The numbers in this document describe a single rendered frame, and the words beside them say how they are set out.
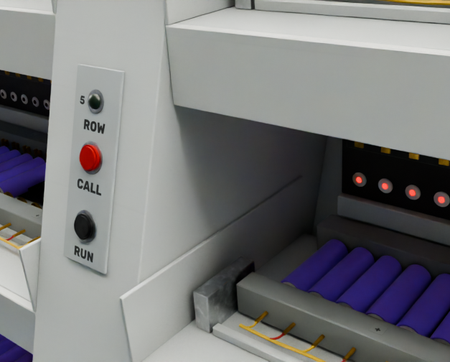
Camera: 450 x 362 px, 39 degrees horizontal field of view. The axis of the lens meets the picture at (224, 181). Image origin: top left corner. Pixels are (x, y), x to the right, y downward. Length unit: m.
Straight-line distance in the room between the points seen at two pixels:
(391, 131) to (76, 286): 0.23
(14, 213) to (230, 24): 0.28
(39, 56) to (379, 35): 0.24
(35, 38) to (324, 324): 0.26
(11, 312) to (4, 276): 0.03
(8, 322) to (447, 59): 0.37
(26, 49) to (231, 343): 0.24
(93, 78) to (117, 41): 0.03
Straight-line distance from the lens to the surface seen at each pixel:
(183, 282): 0.41
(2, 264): 0.53
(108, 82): 0.38
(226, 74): 0.33
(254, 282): 0.42
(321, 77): 0.30
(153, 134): 0.36
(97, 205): 0.39
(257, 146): 0.44
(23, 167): 0.66
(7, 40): 0.48
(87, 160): 0.39
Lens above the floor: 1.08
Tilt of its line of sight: 11 degrees down
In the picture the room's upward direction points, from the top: 7 degrees clockwise
